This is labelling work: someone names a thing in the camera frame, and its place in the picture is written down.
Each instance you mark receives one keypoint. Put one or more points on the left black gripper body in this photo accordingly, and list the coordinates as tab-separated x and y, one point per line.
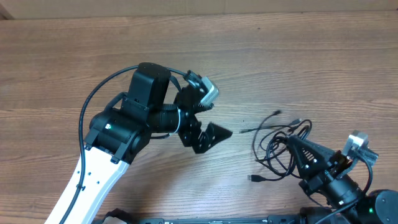
188	127

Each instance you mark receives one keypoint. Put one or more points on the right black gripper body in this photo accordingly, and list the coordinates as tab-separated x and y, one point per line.
312	184

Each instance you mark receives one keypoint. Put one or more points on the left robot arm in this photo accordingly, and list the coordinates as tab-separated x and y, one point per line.
126	126

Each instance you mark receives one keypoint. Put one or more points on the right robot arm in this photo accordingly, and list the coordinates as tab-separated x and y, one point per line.
361	206

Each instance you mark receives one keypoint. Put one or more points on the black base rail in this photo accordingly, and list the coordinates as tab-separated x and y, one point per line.
120	216

